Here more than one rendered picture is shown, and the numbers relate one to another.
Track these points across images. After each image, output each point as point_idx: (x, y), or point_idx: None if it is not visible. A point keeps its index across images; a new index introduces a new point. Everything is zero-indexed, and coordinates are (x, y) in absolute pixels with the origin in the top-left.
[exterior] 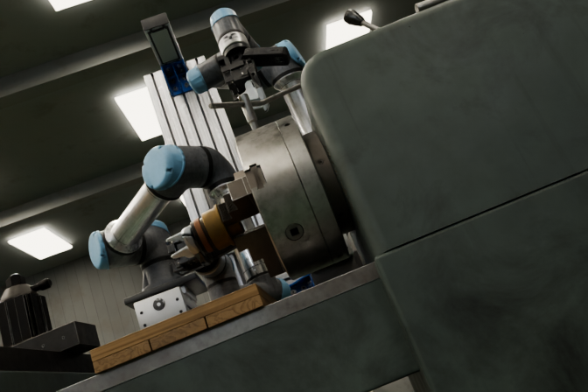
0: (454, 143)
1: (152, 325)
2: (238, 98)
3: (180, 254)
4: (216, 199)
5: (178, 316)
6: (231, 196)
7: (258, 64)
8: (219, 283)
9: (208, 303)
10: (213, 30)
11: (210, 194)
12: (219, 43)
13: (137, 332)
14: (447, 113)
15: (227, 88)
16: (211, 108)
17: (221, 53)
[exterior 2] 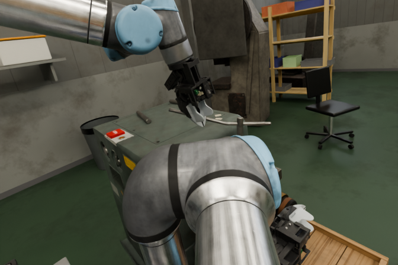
0: None
1: (344, 236)
2: (243, 119)
3: (305, 226)
4: (177, 230)
5: (329, 229)
6: (281, 175)
7: (177, 80)
8: None
9: (313, 220)
10: (178, 16)
11: (179, 225)
12: (186, 39)
13: (354, 241)
14: None
15: (41, 33)
16: (270, 125)
17: (189, 53)
